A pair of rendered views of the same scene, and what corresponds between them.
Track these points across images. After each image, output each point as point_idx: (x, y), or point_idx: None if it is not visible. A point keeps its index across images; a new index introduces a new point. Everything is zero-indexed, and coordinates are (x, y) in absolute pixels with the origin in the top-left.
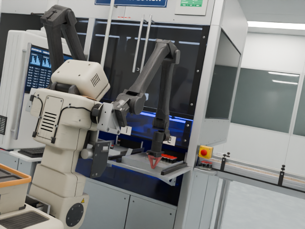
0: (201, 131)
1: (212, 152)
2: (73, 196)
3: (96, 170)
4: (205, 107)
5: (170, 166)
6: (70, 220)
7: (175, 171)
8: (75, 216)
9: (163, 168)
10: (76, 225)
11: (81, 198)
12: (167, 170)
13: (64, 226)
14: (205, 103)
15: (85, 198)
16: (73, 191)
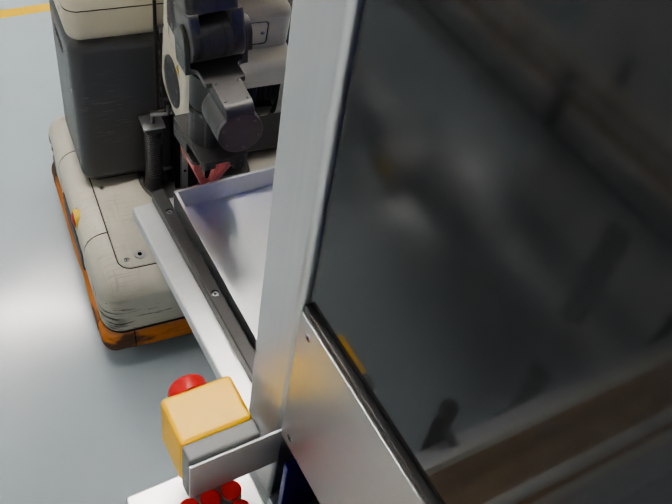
0: (272, 343)
1: (182, 465)
2: (167, 33)
3: (172, 15)
4: (285, 213)
5: (207, 258)
6: (167, 82)
7: (200, 293)
8: (171, 86)
9: (178, 204)
10: (175, 109)
11: (175, 60)
12: (172, 219)
13: (165, 81)
14: (276, 167)
15: (179, 70)
16: (167, 25)
